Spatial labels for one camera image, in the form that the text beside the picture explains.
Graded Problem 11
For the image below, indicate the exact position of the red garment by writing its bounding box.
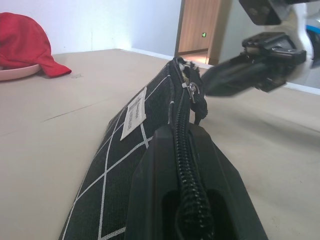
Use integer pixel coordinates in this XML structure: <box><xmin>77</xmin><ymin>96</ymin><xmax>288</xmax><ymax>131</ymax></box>
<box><xmin>0</xmin><ymin>12</ymin><xmax>72</xmax><ymax>78</ymax></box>

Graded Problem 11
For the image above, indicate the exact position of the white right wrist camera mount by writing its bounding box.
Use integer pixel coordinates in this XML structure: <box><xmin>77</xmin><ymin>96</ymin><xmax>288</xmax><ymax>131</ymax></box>
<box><xmin>238</xmin><ymin>0</ymin><xmax>320</xmax><ymax>85</ymax></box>

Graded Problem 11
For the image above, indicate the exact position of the black grid-pattern pouch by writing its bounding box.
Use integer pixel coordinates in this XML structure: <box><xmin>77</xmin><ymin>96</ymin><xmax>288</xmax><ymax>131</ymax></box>
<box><xmin>58</xmin><ymin>56</ymin><xmax>218</xmax><ymax>240</ymax></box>

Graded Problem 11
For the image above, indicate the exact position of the pink plate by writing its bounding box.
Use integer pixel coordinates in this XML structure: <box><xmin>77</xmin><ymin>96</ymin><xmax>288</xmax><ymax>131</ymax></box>
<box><xmin>0</xmin><ymin>63</ymin><xmax>41</xmax><ymax>82</ymax></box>

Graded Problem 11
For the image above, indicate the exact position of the brown wooden door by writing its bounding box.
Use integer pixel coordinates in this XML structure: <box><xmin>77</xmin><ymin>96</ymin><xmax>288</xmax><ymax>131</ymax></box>
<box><xmin>174</xmin><ymin>0</ymin><xmax>224</xmax><ymax>66</ymax></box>

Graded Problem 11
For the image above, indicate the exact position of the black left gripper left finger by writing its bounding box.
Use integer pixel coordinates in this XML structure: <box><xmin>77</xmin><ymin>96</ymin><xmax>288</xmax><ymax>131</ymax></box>
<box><xmin>124</xmin><ymin>126</ymin><xmax>182</xmax><ymax>240</ymax></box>

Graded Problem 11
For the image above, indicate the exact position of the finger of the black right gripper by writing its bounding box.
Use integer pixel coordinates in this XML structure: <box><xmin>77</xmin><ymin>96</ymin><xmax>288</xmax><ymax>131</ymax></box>
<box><xmin>203</xmin><ymin>61</ymin><xmax>267</xmax><ymax>99</ymax></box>
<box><xmin>200</xmin><ymin>53</ymin><xmax>253</xmax><ymax>84</ymax></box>

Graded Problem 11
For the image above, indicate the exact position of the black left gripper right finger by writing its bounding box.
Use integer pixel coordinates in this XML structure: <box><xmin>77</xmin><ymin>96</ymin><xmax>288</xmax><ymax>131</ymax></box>
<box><xmin>187</xmin><ymin>123</ymin><xmax>269</xmax><ymax>240</ymax></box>

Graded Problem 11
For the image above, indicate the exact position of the beige cardboard table sheet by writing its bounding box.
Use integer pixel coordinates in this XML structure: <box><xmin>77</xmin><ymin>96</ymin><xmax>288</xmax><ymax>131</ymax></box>
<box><xmin>0</xmin><ymin>72</ymin><xmax>320</xmax><ymax>240</ymax></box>
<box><xmin>0</xmin><ymin>48</ymin><xmax>213</xmax><ymax>137</ymax></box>

